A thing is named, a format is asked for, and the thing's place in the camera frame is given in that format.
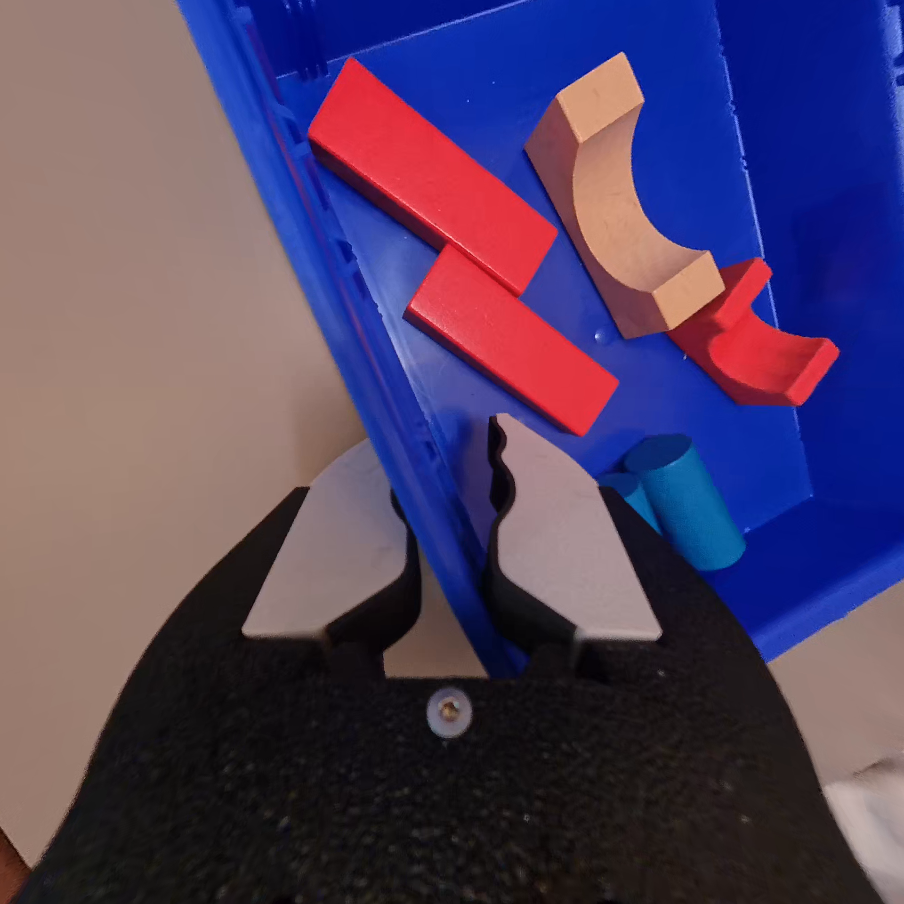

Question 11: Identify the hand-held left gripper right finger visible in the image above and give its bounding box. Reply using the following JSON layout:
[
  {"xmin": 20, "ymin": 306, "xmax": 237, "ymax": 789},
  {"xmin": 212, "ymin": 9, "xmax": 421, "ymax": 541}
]
[{"xmin": 480, "ymin": 413, "xmax": 663, "ymax": 668}]

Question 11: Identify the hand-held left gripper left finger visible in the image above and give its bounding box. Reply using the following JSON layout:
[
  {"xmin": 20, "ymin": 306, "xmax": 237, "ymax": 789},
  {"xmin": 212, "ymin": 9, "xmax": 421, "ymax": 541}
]
[{"xmin": 241, "ymin": 439, "xmax": 425, "ymax": 661}]

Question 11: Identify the red wooden plank block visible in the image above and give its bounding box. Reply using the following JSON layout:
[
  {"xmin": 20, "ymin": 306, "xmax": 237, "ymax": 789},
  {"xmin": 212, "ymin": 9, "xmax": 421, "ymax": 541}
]
[
  {"xmin": 307, "ymin": 56, "xmax": 559, "ymax": 298},
  {"xmin": 403, "ymin": 243, "xmax": 621, "ymax": 437}
]

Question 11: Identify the natural wooden arch block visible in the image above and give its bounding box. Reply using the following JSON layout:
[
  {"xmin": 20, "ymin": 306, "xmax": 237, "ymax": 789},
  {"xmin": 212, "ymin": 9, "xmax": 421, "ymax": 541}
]
[{"xmin": 524, "ymin": 51, "xmax": 726, "ymax": 340}]

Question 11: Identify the blue plastic bin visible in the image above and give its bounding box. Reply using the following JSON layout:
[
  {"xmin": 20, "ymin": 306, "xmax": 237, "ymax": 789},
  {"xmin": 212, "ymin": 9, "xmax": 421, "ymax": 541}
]
[{"xmin": 173, "ymin": 0, "xmax": 904, "ymax": 679}]

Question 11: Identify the teal wooden cylinder block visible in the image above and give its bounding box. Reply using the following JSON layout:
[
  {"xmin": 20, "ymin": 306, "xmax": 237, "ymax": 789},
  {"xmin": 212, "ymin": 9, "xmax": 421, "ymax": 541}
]
[
  {"xmin": 597, "ymin": 472, "xmax": 665, "ymax": 538},
  {"xmin": 623, "ymin": 433, "xmax": 747, "ymax": 572}
]

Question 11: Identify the red wooden arch block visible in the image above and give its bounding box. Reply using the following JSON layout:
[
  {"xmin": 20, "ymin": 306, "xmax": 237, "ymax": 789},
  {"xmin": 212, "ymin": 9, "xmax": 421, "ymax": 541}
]
[{"xmin": 667, "ymin": 258, "xmax": 841, "ymax": 407}]

